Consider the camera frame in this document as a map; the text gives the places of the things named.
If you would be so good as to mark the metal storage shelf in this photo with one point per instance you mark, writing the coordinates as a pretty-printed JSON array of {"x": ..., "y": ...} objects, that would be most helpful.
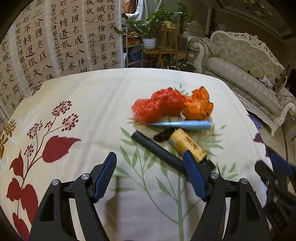
[{"x": 132, "y": 48}]

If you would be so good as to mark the floral cream tablecloth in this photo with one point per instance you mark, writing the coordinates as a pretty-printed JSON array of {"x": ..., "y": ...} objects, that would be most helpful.
[{"x": 71, "y": 124}]

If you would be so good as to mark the red crumpled plastic bag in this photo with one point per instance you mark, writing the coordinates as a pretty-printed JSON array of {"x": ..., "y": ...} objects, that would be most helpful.
[{"x": 165, "y": 102}]

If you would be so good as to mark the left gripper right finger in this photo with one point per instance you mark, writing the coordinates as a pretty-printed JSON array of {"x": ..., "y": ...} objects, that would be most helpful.
[{"x": 232, "y": 210}]

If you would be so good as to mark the wooden plant stand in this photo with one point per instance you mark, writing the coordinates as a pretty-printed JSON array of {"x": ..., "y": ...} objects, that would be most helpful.
[{"x": 168, "y": 49}]

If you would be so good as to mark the calligraphy folding screen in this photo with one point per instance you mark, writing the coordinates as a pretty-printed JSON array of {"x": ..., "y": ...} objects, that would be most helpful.
[{"x": 51, "y": 39}]

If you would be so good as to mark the orange crumpled paper ball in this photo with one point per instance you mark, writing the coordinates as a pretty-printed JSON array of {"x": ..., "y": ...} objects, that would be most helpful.
[{"x": 197, "y": 107}]

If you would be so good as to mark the light blue tube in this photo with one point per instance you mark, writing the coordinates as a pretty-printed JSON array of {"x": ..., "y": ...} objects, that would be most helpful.
[{"x": 186, "y": 124}]

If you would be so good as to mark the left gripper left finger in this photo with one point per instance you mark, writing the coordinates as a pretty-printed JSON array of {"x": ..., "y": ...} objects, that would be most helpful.
[{"x": 53, "y": 220}]

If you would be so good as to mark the tall dark green plant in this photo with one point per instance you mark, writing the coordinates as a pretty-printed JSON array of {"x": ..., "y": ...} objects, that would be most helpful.
[{"x": 185, "y": 19}]

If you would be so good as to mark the yellow label bottle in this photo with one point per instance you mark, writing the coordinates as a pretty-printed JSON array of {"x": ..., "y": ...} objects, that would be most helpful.
[{"x": 182, "y": 142}]

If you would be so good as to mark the potted green plant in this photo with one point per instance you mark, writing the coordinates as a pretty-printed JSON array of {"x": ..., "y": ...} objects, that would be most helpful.
[{"x": 147, "y": 29}]

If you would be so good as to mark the black cylinder tube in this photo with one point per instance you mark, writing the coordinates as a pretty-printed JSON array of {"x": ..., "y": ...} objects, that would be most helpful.
[{"x": 159, "y": 151}]

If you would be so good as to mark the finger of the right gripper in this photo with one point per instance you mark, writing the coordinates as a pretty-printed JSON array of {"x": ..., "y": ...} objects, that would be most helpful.
[{"x": 280, "y": 164}]

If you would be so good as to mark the ornate white sofa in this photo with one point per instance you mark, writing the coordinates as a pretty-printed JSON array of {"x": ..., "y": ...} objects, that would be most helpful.
[{"x": 247, "y": 66}]

